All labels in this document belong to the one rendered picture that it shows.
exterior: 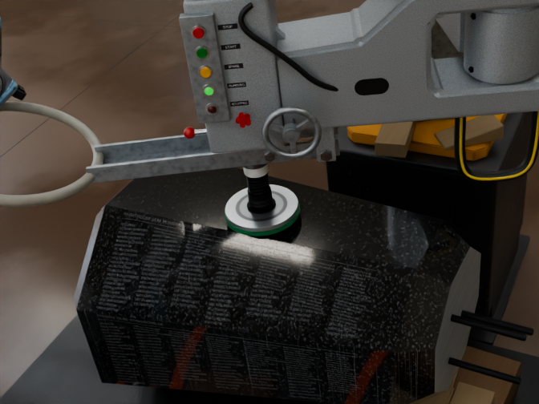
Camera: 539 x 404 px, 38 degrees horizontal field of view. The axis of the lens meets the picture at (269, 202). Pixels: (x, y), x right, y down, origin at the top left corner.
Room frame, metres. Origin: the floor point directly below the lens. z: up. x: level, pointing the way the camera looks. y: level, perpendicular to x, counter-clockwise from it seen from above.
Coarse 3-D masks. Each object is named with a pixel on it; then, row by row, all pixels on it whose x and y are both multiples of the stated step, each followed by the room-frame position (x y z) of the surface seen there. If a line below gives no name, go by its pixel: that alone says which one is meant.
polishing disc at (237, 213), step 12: (240, 192) 1.93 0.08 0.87; (276, 192) 1.90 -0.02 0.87; (288, 192) 1.89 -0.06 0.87; (228, 204) 1.88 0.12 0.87; (240, 204) 1.87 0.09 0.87; (276, 204) 1.84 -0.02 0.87; (288, 204) 1.84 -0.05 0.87; (228, 216) 1.82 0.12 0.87; (240, 216) 1.81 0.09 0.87; (252, 216) 1.80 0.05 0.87; (264, 216) 1.79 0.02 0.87; (276, 216) 1.79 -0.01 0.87; (288, 216) 1.78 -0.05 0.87; (240, 228) 1.77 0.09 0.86; (252, 228) 1.75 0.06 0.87; (264, 228) 1.74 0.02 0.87
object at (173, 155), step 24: (120, 144) 1.94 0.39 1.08; (144, 144) 1.93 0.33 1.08; (168, 144) 1.93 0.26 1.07; (192, 144) 1.92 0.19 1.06; (288, 144) 1.78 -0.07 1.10; (336, 144) 1.76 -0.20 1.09; (96, 168) 1.84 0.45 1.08; (120, 168) 1.83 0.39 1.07; (144, 168) 1.82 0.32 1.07; (168, 168) 1.82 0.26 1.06; (192, 168) 1.81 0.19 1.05; (216, 168) 1.80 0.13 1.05
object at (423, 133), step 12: (432, 120) 2.33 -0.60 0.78; (444, 120) 2.32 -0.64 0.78; (348, 132) 2.36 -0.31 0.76; (360, 132) 2.32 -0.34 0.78; (372, 132) 2.31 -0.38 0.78; (420, 132) 2.26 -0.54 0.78; (432, 132) 2.25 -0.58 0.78; (372, 144) 2.29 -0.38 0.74; (420, 144) 2.20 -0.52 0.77; (432, 144) 2.18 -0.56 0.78; (480, 144) 2.14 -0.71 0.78; (468, 156) 2.12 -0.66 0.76; (480, 156) 2.11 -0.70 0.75
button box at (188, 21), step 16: (192, 16) 1.73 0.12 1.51; (208, 16) 1.73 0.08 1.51; (208, 32) 1.73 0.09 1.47; (192, 48) 1.73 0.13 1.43; (208, 48) 1.73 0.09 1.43; (192, 64) 1.74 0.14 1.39; (208, 64) 1.73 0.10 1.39; (192, 80) 1.74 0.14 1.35; (208, 80) 1.73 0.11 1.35; (224, 80) 1.73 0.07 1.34; (224, 96) 1.73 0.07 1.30; (224, 112) 1.73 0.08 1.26
